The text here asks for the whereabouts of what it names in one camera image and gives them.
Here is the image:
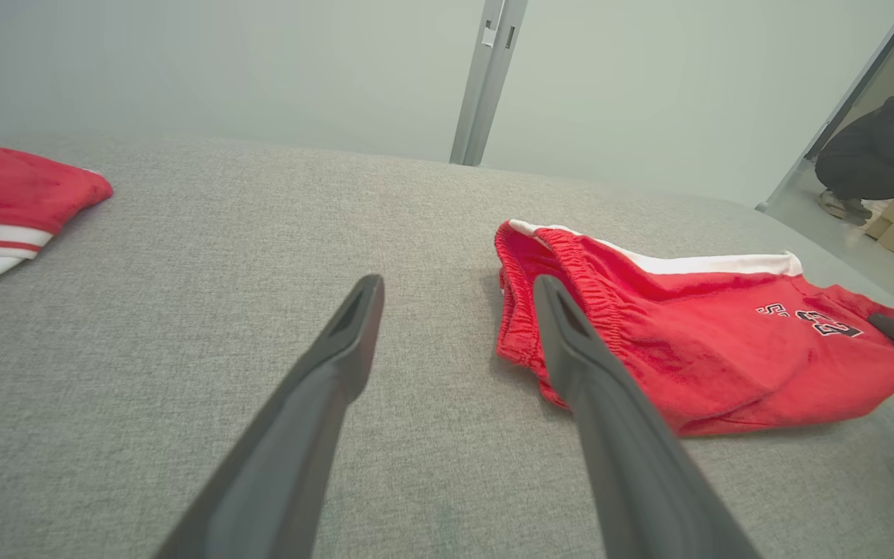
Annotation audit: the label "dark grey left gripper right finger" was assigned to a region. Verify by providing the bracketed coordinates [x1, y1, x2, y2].
[532, 274, 762, 559]

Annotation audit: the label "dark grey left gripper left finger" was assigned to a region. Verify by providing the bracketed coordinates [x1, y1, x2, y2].
[154, 273, 386, 559]

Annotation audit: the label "red shorts white stripes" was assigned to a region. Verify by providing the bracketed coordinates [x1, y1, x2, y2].
[494, 219, 894, 437]

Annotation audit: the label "red Bulls jersey white sleeves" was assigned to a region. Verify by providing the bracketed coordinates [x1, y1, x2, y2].
[0, 128, 114, 294]

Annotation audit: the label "crouching person in black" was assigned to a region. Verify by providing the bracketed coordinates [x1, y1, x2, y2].
[814, 74, 894, 227]

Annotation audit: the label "grey partition post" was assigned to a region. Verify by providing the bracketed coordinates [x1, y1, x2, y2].
[449, 0, 529, 167]

